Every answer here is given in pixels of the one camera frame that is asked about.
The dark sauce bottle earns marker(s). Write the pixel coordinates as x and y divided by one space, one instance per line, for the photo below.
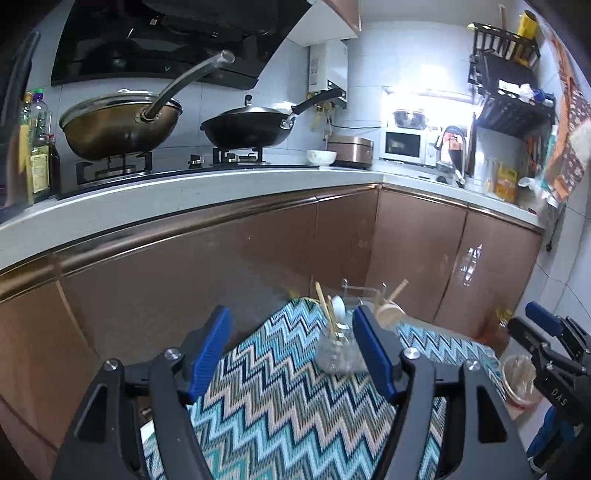
54 161

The large white ceramic spoon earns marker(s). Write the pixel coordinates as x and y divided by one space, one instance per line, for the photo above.
338 305

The brown rice cooker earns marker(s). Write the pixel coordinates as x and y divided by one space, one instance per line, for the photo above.
353 150

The clear plastic jar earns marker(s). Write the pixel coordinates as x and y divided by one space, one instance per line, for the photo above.
519 381

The black range hood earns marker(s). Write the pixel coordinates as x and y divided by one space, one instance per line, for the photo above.
138 41

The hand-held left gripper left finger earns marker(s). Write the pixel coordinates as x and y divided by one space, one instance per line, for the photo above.
210 350

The wok with glass lid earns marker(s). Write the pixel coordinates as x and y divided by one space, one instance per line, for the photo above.
115 124

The black gas stove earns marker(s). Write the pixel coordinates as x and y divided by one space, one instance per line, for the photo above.
138 166

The white kitchen countertop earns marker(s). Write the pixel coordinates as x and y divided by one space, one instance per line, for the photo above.
184 196

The beige round lid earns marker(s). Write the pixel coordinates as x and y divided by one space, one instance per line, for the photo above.
390 316

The black wok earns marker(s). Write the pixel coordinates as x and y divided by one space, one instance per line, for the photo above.
249 127

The clear plastic container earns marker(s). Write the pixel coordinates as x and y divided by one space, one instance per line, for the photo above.
337 355

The white bowl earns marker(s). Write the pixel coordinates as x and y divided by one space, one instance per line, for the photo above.
322 158

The white microwave oven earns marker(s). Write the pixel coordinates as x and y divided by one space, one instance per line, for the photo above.
401 145

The brown kitchen cabinet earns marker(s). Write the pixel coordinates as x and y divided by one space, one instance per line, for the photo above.
231 258

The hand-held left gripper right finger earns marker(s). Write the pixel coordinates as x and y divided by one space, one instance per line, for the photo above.
374 355

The white water heater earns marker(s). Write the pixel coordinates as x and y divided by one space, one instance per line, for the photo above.
328 64

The patterned brown towel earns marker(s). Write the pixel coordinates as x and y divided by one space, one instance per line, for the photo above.
570 138

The steel faucet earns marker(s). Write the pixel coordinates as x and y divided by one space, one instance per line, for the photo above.
450 143

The oil bottle with yellow label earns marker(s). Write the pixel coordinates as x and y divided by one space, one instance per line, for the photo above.
39 157

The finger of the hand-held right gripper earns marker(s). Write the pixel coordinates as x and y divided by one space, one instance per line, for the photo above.
526 337
545 318

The yellow cooking oil bottle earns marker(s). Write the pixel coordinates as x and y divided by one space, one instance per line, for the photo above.
504 327

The zigzag knitted cloth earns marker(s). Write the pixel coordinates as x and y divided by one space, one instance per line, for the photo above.
277 392

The black dish rack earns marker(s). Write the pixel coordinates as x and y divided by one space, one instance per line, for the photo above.
508 97

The steel pot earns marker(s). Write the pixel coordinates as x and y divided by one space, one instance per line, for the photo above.
410 117

